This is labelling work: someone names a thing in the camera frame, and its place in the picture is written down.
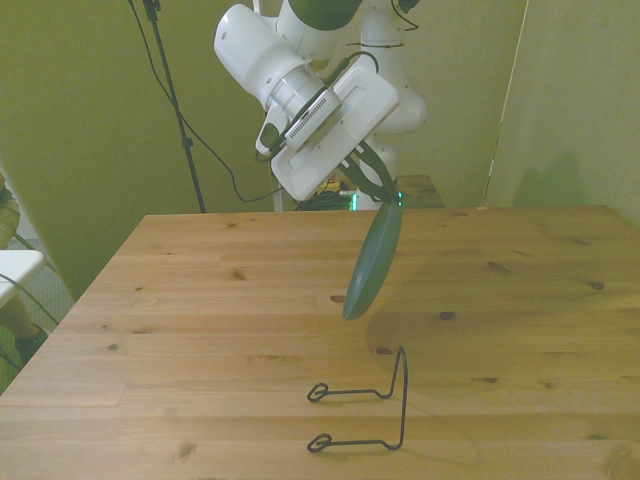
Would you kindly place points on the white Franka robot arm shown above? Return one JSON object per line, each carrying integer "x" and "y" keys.
{"x": 250, "y": 55}

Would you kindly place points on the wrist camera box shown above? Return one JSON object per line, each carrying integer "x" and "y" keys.
{"x": 315, "y": 117}

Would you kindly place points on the white stool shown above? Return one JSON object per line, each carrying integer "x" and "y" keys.
{"x": 17, "y": 265}

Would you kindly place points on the yellow emergency stop button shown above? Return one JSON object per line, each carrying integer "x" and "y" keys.
{"x": 331, "y": 187}

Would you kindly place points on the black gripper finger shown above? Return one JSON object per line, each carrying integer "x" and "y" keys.
{"x": 381, "y": 172}
{"x": 362, "y": 182}

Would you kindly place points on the black tripod pole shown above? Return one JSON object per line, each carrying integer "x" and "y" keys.
{"x": 173, "y": 95}

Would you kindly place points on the small wooden side table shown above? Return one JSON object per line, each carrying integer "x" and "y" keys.
{"x": 425, "y": 192}

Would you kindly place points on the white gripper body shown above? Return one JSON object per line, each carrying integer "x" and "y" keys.
{"x": 350, "y": 125}

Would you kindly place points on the dark teal round plate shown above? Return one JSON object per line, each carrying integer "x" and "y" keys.
{"x": 372, "y": 265}

